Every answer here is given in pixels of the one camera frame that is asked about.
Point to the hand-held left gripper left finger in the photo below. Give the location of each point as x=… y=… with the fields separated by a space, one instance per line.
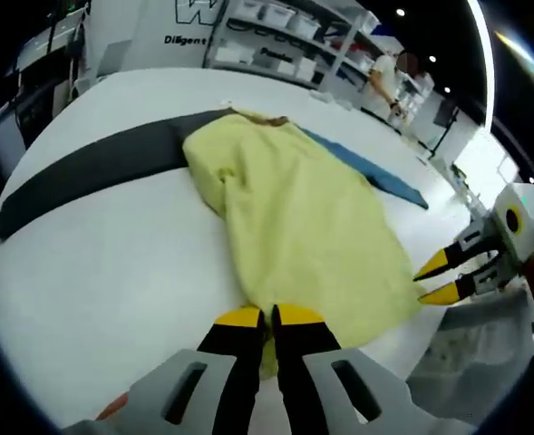
x=244 y=362

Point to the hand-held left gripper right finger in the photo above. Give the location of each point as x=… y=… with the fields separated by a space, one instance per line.
x=303 y=362

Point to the yellow blue grey garment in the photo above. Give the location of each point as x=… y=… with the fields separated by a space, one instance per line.
x=294 y=226

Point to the person's left hand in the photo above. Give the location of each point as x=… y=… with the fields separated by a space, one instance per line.
x=112 y=407

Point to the black stand with screen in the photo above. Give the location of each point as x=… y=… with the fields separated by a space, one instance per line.
x=448 y=129

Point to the curved ceiling light strip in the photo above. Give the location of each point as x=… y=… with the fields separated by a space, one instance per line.
x=484 y=54

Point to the white storage bin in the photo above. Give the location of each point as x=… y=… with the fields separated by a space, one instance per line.
x=280 y=14
x=307 y=26
x=248 y=6

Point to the grey metal shelf rack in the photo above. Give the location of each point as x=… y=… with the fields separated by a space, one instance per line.
x=266 y=32

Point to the white flat box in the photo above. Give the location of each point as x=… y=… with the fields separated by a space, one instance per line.
x=234 y=54

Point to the white office chair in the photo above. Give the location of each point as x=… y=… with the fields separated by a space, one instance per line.
x=113 y=58

